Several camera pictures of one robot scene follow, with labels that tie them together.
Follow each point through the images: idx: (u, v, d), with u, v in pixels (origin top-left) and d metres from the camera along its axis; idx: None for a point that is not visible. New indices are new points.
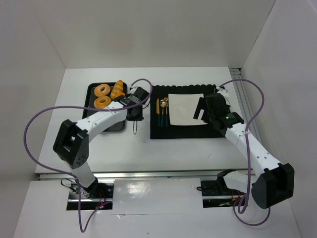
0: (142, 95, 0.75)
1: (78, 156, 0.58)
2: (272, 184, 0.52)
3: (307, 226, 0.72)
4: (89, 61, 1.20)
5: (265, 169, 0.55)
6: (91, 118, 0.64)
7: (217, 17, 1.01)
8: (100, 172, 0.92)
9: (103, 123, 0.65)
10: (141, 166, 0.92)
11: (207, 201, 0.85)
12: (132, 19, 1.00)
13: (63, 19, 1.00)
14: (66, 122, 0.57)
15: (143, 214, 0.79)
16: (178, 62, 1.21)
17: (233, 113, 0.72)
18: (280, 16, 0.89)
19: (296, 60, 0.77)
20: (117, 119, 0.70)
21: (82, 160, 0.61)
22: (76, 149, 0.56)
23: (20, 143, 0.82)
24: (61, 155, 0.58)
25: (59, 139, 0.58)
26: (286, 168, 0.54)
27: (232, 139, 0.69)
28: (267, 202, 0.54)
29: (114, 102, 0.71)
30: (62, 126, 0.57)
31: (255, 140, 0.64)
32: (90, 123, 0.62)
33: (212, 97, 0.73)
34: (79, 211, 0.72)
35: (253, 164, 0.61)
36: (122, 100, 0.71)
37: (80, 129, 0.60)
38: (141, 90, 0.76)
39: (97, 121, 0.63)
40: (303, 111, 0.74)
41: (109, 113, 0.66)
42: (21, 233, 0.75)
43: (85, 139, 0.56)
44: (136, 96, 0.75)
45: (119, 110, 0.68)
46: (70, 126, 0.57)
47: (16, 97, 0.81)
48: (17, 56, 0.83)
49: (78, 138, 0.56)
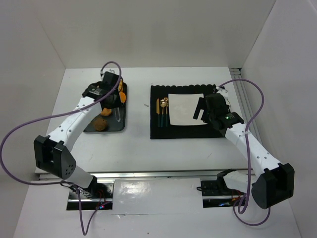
0: (112, 79, 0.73)
1: (65, 167, 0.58)
2: (272, 184, 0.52)
3: (307, 226, 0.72)
4: (89, 61, 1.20)
5: (265, 169, 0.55)
6: (64, 125, 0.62)
7: (217, 17, 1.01)
8: (100, 172, 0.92)
9: (79, 125, 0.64)
10: (141, 166, 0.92)
11: (207, 201, 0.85)
12: (132, 19, 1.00)
13: (63, 19, 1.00)
14: (38, 139, 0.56)
15: (143, 214, 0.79)
16: (178, 62, 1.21)
17: (232, 113, 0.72)
18: (280, 16, 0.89)
19: (296, 60, 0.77)
20: (91, 115, 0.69)
21: (72, 168, 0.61)
22: (60, 162, 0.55)
23: (20, 143, 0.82)
24: (47, 170, 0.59)
25: (39, 156, 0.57)
26: (286, 168, 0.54)
27: (232, 139, 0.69)
28: (267, 202, 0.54)
29: (83, 100, 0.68)
30: (36, 145, 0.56)
31: (255, 140, 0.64)
32: (64, 132, 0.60)
33: (212, 97, 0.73)
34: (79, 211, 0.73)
35: (253, 164, 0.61)
36: (91, 95, 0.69)
37: (56, 140, 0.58)
38: (109, 74, 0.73)
39: (71, 127, 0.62)
40: (303, 111, 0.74)
41: (80, 114, 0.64)
42: (22, 233, 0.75)
43: (65, 150, 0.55)
44: (106, 82, 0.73)
45: (91, 107, 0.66)
46: (44, 142, 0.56)
47: (16, 97, 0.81)
48: (17, 56, 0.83)
49: (56, 151, 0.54)
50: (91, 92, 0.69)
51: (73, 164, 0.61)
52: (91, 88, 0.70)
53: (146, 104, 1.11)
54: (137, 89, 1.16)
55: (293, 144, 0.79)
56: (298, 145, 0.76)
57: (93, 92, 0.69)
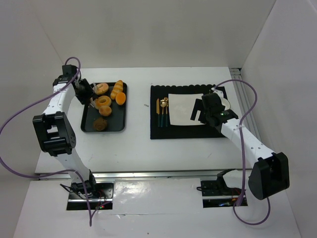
0: (72, 69, 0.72)
1: (70, 134, 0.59)
2: (268, 170, 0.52)
3: (306, 225, 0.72)
4: (89, 61, 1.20)
5: (259, 158, 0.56)
6: (52, 103, 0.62)
7: (216, 17, 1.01)
8: (99, 171, 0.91)
9: (65, 102, 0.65)
10: (141, 166, 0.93)
11: (207, 201, 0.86)
12: (132, 18, 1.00)
13: (62, 19, 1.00)
14: (36, 119, 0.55)
15: (143, 213, 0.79)
16: (178, 62, 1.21)
17: (227, 110, 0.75)
18: (280, 15, 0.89)
19: (296, 59, 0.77)
20: (70, 97, 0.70)
21: (74, 138, 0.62)
22: (66, 127, 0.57)
23: (19, 142, 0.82)
24: (54, 148, 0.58)
25: (42, 135, 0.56)
26: (279, 157, 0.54)
27: (228, 134, 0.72)
28: (265, 189, 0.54)
29: (54, 87, 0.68)
30: (35, 124, 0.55)
31: (249, 133, 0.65)
32: (56, 106, 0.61)
33: (207, 96, 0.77)
34: (88, 210, 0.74)
35: (249, 155, 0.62)
36: (60, 82, 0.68)
37: (52, 115, 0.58)
38: (67, 65, 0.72)
39: (60, 101, 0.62)
40: (303, 110, 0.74)
41: (62, 93, 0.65)
42: (21, 233, 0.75)
43: (65, 114, 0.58)
44: (67, 73, 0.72)
45: (68, 87, 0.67)
46: (43, 119, 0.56)
47: (16, 97, 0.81)
48: (18, 56, 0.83)
49: (58, 119, 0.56)
50: (60, 81, 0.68)
51: (73, 133, 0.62)
52: (58, 79, 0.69)
53: (146, 104, 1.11)
54: (137, 89, 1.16)
55: (293, 143, 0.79)
56: (298, 145, 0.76)
57: (62, 81, 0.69)
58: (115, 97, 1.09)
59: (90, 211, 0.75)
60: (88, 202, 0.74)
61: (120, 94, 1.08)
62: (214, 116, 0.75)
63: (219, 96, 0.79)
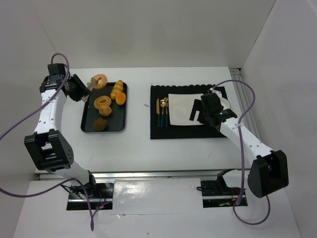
0: (59, 68, 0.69)
1: (67, 151, 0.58)
2: (266, 169, 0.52)
3: (306, 225, 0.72)
4: (89, 61, 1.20)
5: (258, 155, 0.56)
6: (43, 118, 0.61)
7: (216, 17, 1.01)
8: (99, 172, 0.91)
9: (57, 114, 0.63)
10: (141, 166, 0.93)
11: (207, 201, 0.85)
12: (132, 19, 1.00)
13: (63, 19, 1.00)
14: (27, 140, 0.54)
15: (143, 213, 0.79)
16: (177, 62, 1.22)
17: (226, 109, 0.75)
18: (280, 16, 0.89)
19: (296, 59, 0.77)
20: (62, 105, 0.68)
21: (71, 153, 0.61)
22: (61, 146, 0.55)
23: (18, 143, 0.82)
24: (50, 165, 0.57)
25: (37, 155, 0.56)
26: (277, 154, 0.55)
27: (227, 133, 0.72)
28: (263, 189, 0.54)
29: (43, 93, 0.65)
30: (28, 146, 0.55)
31: (247, 131, 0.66)
32: (48, 122, 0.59)
33: (207, 95, 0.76)
34: (89, 210, 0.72)
35: (248, 154, 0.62)
36: (49, 87, 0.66)
37: (45, 132, 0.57)
38: (52, 65, 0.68)
39: (52, 115, 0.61)
40: (303, 110, 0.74)
41: (52, 104, 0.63)
42: (21, 232, 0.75)
43: (59, 133, 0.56)
44: (55, 74, 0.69)
45: (58, 95, 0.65)
46: (35, 139, 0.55)
47: (16, 98, 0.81)
48: (18, 57, 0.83)
49: (52, 138, 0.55)
50: (48, 86, 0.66)
51: (71, 148, 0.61)
52: (45, 83, 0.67)
53: (146, 104, 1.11)
54: (137, 89, 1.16)
55: (293, 143, 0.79)
56: (298, 145, 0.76)
57: (50, 85, 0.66)
58: (115, 97, 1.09)
59: (90, 211, 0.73)
60: (89, 202, 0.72)
61: (120, 93, 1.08)
62: (214, 116, 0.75)
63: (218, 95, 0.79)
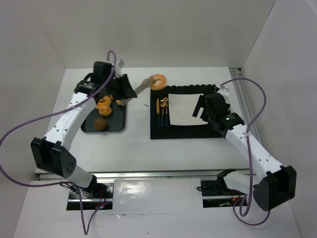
0: (103, 70, 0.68)
1: (66, 165, 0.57)
2: (275, 187, 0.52)
3: (306, 225, 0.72)
4: (90, 61, 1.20)
5: (268, 173, 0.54)
6: (59, 125, 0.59)
7: (216, 17, 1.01)
8: (100, 172, 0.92)
9: (74, 123, 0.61)
10: (141, 166, 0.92)
11: (207, 201, 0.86)
12: (132, 18, 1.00)
13: (63, 19, 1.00)
14: (34, 142, 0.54)
15: (143, 213, 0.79)
16: (178, 62, 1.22)
17: (233, 114, 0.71)
18: (280, 15, 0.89)
19: (296, 60, 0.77)
20: (85, 114, 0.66)
21: (72, 165, 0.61)
22: (60, 161, 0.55)
23: (19, 142, 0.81)
24: (49, 169, 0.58)
25: (38, 158, 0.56)
26: (287, 170, 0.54)
27: (233, 141, 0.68)
28: (270, 204, 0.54)
29: (75, 94, 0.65)
30: (33, 148, 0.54)
31: (256, 142, 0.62)
32: (60, 132, 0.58)
33: (211, 97, 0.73)
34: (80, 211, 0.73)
35: (255, 167, 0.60)
36: (84, 90, 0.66)
37: (52, 141, 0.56)
38: (99, 65, 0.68)
39: (67, 126, 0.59)
40: (303, 111, 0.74)
41: (75, 111, 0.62)
42: (21, 232, 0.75)
43: (63, 149, 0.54)
44: (97, 74, 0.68)
45: (84, 103, 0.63)
46: (41, 144, 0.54)
47: (16, 98, 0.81)
48: (18, 57, 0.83)
49: (54, 152, 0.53)
50: (84, 88, 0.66)
51: (73, 161, 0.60)
52: (82, 82, 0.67)
53: (146, 104, 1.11)
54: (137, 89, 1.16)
55: (293, 143, 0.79)
56: (298, 145, 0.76)
57: (85, 86, 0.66)
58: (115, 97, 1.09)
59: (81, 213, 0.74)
60: (81, 202, 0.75)
61: None
62: (219, 120, 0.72)
63: (223, 97, 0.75)
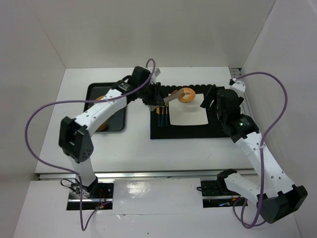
0: (142, 75, 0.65)
1: (83, 151, 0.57)
2: (284, 208, 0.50)
3: (306, 225, 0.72)
4: (90, 61, 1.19)
5: (280, 193, 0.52)
6: (90, 111, 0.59)
7: (217, 17, 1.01)
8: (101, 172, 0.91)
9: (103, 114, 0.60)
10: (141, 166, 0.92)
11: (207, 201, 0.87)
12: (132, 18, 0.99)
13: (63, 18, 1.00)
14: (65, 120, 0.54)
15: (143, 213, 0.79)
16: (178, 63, 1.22)
17: (246, 118, 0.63)
18: (280, 16, 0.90)
19: (296, 60, 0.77)
20: (115, 109, 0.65)
21: (88, 152, 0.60)
22: (80, 146, 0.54)
23: (19, 142, 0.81)
24: (67, 150, 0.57)
25: (61, 136, 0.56)
26: (299, 192, 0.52)
27: (243, 149, 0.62)
28: (274, 219, 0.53)
29: (111, 90, 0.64)
30: (61, 125, 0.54)
31: (269, 155, 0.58)
32: (89, 118, 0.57)
33: (226, 96, 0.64)
34: (80, 212, 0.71)
35: (265, 182, 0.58)
36: (119, 89, 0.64)
37: (79, 125, 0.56)
38: (138, 69, 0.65)
39: (96, 114, 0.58)
40: (303, 111, 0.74)
41: (107, 104, 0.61)
42: (21, 232, 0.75)
43: (87, 133, 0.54)
44: (135, 78, 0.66)
45: (118, 99, 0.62)
46: (69, 123, 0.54)
47: (16, 97, 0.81)
48: (18, 57, 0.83)
49: (79, 134, 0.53)
50: (120, 88, 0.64)
51: (90, 148, 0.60)
52: (120, 83, 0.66)
53: (146, 104, 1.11)
54: None
55: (293, 143, 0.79)
56: (298, 145, 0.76)
57: (122, 87, 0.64)
58: None
59: (81, 214, 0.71)
60: (82, 203, 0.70)
61: None
62: (230, 124, 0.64)
63: (237, 95, 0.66)
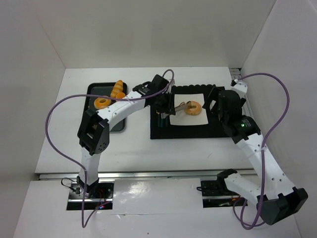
0: (161, 84, 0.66)
1: (99, 145, 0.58)
2: (284, 210, 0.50)
3: (306, 225, 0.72)
4: (90, 61, 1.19)
5: (280, 195, 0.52)
6: (111, 107, 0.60)
7: (217, 17, 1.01)
8: (101, 172, 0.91)
9: (123, 113, 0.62)
10: (141, 166, 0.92)
11: (207, 201, 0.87)
12: (132, 18, 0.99)
13: (63, 18, 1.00)
14: (88, 111, 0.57)
15: (143, 213, 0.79)
16: (178, 62, 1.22)
17: (248, 119, 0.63)
18: (280, 16, 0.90)
19: (296, 60, 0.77)
20: (133, 110, 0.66)
21: (104, 147, 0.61)
22: (99, 138, 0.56)
23: (19, 142, 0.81)
24: (84, 141, 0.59)
25: (82, 126, 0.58)
26: (300, 195, 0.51)
27: (244, 150, 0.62)
28: (274, 221, 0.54)
29: (132, 91, 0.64)
30: (84, 115, 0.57)
31: (270, 156, 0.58)
32: (111, 113, 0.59)
33: (227, 98, 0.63)
34: (82, 211, 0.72)
35: (266, 183, 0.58)
36: (139, 90, 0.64)
37: (100, 118, 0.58)
38: (159, 77, 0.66)
39: (118, 111, 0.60)
40: (303, 111, 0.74)
41: (128, 103, 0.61)
42: (21, 232, 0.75)
43: (107, 127, 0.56)
44: (155, 85, 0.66)
45: (138, 101, 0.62)
46: (92, 114, 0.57)
47: (16, 98, 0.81)
48: (18, 56, 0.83)
49: (100, 127, 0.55)
50: (140, 90, 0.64)
51: (107, 143, 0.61)
52: (140, 86, 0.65)
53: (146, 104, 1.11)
54: None
55: (293, 143, 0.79)
56: (298, 145, 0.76)
57: (142, 90, 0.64)
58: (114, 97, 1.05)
59: (83, 212, 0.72)
60: (83, 202, 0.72)
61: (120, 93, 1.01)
62: (232, 125, 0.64)
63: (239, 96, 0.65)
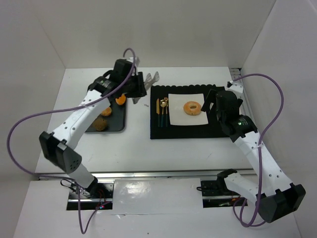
0: (123, 69, 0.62)
1: (69, 164, 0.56)
2: (282, 206, 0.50)
3: (306, 225, 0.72)
4: (90, 61, 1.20)
5: (277, 191, 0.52)
6: (68, 121, 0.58)
7: (216, 17, 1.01)
8: (100, 172, 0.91)
9: (83, 123, 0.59)
10: (141, 166, 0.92)
11: (207, 201, 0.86)
12: (132, 18, 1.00)
13: (63, 19, 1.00)
14: (42, 136, 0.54)
15: (143, 214, 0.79)
16: (177, 62, 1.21)
17: (245, 118, 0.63)
18: (280, 16, 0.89)
19: (296, 60, 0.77)
20: (98, 113, 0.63)
21: (77, 163, 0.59)
22: (64, 159, 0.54)
23: (18, 143, 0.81)
24: (54, 162, 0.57)
25: (44, 151, 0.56)
26: (297, 189, 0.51)
27: (242, 148, 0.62)
28: (273, 218, 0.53)
29: (90, 92, 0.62)
30: (41, 141, 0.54)
31: (267, 154, 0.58)
32: (68, 130, 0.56)
33: (224, 97, 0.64)
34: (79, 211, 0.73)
35: (263, 181, 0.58)
36: (100, 89, 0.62)
37: (58, 139, 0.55)
38: (120, 62, 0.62)
39: (75, 124, 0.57)
40: (303, 111, 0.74)
41: (86, 110, 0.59)
42: (21, 232, 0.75)
43: (68, 148, 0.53)
44: (117, 72, 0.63)
45: (96, 103, 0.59)
46: (49, 137, 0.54)
47: (16, 98, 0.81)
48: (18, 57, 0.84)
49: (60, 149, 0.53)
50: (100, 86, 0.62)
51: (79, 159, 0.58)
52: (100, 80, 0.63)
53: (146, 104, 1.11)
54: None
55: (293, 143, 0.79)
56: (298, 145, 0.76)
57: (102, 85, 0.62)
58: None
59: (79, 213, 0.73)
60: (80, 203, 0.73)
61: None
62: (230, 123, 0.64)
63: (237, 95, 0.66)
